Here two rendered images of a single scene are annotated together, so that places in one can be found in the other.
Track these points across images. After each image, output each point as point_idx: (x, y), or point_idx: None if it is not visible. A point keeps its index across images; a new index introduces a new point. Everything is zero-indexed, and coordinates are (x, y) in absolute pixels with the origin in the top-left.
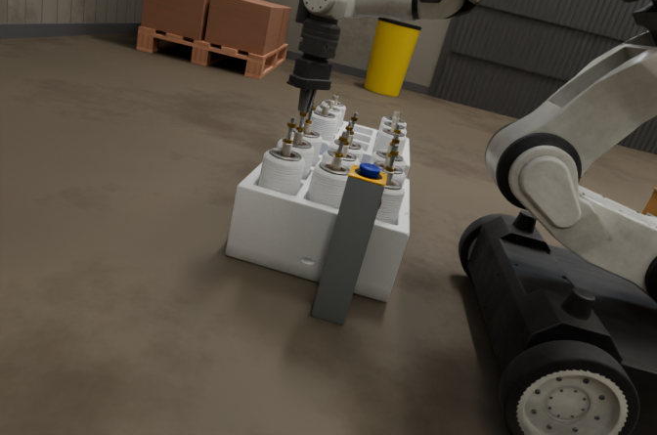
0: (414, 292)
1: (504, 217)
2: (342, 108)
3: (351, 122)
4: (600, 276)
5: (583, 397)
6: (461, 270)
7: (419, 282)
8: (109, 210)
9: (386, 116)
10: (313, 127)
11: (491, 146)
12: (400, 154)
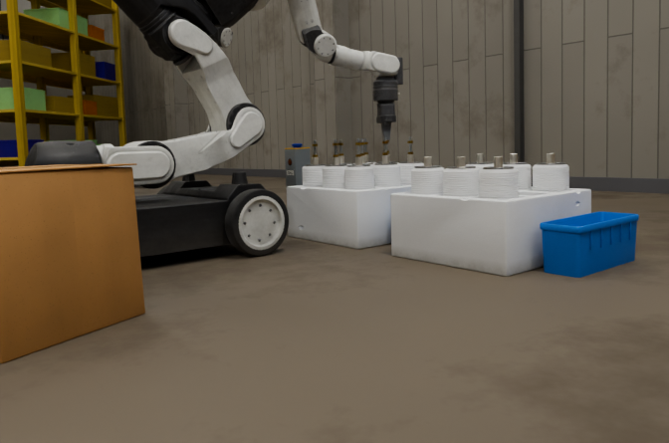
0: (285, 241)
1: (256, 183)
2: (534, 167)
3: (360, 138)
4: (177, 201)
5: None
6: (283, 254)
7: (291, 243)
8: None
9: (506, 166)
10: None
11: None
12: (412, 189)
